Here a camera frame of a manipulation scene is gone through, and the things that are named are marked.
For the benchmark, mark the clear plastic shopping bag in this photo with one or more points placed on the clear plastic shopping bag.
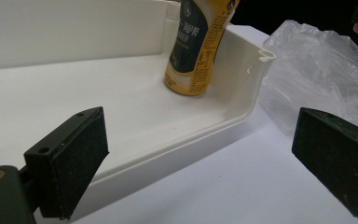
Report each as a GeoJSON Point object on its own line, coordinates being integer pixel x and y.
{"type": "Point", "coordinates": [317, 68]}

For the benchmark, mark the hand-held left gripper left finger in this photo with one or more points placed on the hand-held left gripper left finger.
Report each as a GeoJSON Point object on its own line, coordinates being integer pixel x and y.
{"type": "Point", "coordinates": [68, 165]}

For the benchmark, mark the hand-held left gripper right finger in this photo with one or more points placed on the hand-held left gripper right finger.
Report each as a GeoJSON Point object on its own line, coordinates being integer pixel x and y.
{"type": "Point", "coordinates": [338, 165]}

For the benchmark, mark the white plastic tray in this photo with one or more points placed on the white plastic tray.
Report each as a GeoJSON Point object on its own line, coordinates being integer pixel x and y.
{"type": "Point", "coordinates": [105, 93]}

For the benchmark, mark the yellow sauce bottle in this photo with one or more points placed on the yellow sauce bottle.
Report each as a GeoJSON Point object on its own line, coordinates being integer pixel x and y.
{"type": "Point", "coordinates": [195, 46]}

